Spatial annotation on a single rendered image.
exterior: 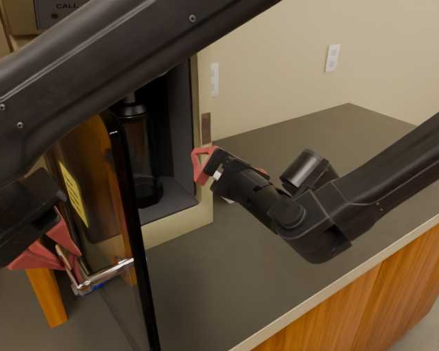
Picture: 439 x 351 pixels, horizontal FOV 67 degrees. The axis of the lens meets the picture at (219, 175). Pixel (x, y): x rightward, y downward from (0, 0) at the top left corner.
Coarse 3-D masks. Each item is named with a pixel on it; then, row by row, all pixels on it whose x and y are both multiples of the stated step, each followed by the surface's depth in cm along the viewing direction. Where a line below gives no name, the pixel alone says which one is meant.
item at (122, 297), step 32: (96, 128) 27; (64, 160) 44; (96, 160) 30; (64, 192) 54; (96, 192) 35; (128, 192) 28; (96, 224) 41; (128, 224) 29; (96, 256) 49; (128, 256) 33; (128, 288) 38; (128, 320) 45
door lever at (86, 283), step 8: (56, 248) 39; (64, 248) 39; (64, 256) 38; (72, 256) 38; (64, 264) 37; (72, 264) 37; (80, 264) 37; (120, 264) 36; (72, 272) 35; (80, 272) 35; (104, 272) 36; (112, 272) 36; (120, 272) 37; (72, 280) 35; (80, 280) 34; (88, 280) 34; (96, 280) 35; (104, 280) 36; (72, 288) 34; (80, 288) 34; (88, 288) 34
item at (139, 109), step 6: (126, 96) 66; (132, 96) 67; (138, 96) 70; (120, 102) 67; (126, 102) 67; (132, 102) 67; (138, 102) 67; (144, 102) 67; (108, 108) 66; (114, 108) 65; (120, 108) 65; (126, 108) 65; (132, 108) 65; (138, 108) 66; (144, 108) 66; (150, 108) 68; (120, 114) 65; (126, 114) 65; (132, 114) 65
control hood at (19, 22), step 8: (0, 0) 39; (8, 0) 38; (16, 0) 38; (24, 0) 38; (32, 0) 39; (8, 8) 39; (16, 8) 39; (24, 8) 39; (32, 8) 40; (8, 16) 40; (16, 16) 40; (24, 16) 40; (32, 16) 41; (8, 24) 41; (16, 24) 41; (24, 24) 42; (32, 24) 42; (8, 32) 43; (16, 32) 42; (24, 32) 43; (32, 32) 43; (40, 32) 44
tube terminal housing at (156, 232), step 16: (0, 16) 49; (16, 48) 46; (208, 48) 62; (192, 64) 64; (208, 64) 63; (192, 80) 66; (208, 80) 65; (192, 96) 68; (208, 96) 66; (208, 144) 72; (208, 192) 78; (192, 208) 78; (208, 208) 81; (160, 224) 74; (176, 224) 77; (192, 224) 80; (144, 240) 74; (160, 240) 77
